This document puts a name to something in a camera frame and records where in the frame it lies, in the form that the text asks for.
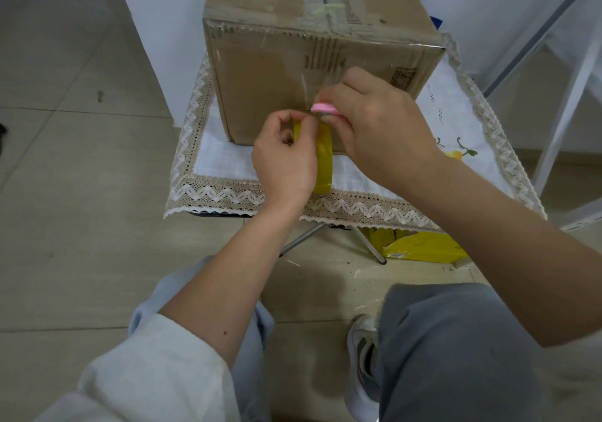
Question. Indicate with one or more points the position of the pink box cutter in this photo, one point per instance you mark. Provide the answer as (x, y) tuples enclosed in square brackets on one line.
[(324, 108)]

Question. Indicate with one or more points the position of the yellow tape roll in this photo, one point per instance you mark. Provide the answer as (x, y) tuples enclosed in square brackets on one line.
[(325, 163)]

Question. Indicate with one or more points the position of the person's right trouser leg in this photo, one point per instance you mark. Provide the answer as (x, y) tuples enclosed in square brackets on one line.
[(447, 356)]

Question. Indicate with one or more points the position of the person's right white shoe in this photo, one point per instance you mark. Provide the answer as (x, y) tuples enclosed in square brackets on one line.
[(360, 365)]

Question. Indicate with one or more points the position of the yellow plastic packet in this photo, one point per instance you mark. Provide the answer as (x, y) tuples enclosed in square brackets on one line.
[(428, 250)]

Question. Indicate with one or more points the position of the person's left forearm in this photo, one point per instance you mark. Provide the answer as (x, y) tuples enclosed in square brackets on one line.
[(230, 285)]

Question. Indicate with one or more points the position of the person's right hand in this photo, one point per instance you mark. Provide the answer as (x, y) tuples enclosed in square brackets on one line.
[(385, 135)]

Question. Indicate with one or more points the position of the person's right white sleeve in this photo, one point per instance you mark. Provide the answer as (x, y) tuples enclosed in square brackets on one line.
[(574, 384)]

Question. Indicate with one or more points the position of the person's left trouser leg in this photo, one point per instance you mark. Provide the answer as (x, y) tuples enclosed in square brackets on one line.
[(249, 379)]

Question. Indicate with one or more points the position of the person's left hand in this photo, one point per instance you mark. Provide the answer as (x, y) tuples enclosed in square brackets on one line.
[(282, 168)]

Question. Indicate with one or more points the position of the person's left white sleeve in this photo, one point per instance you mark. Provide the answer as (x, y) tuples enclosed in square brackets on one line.
[(150, 379)]

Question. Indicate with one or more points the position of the blue tape dispenser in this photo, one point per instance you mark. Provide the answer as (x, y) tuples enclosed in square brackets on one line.
[(436, 23)]

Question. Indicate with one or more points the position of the brown cardboard box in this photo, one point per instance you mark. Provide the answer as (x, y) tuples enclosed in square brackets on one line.
[(263, 60)]

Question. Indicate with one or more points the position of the white metal shelf rack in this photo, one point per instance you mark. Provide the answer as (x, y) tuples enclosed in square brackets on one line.
[(562, 121)]

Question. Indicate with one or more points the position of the metal table leg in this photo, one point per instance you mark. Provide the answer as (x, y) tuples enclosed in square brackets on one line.
[(371, 248), (301, 240)]

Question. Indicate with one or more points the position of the person's white sleeve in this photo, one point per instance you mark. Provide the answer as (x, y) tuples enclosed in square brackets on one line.
[(150, 379), (574, 384)]

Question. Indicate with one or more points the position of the person's right forearm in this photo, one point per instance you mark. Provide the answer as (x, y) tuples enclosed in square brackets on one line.
[(508, 248)]

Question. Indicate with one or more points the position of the person's trouser leg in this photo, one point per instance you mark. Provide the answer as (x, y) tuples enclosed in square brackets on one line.
[(447, 356), (249, 379)]

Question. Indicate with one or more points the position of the white lace-trimmed tablecloth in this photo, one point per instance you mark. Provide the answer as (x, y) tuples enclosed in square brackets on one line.
[(221, 163)]

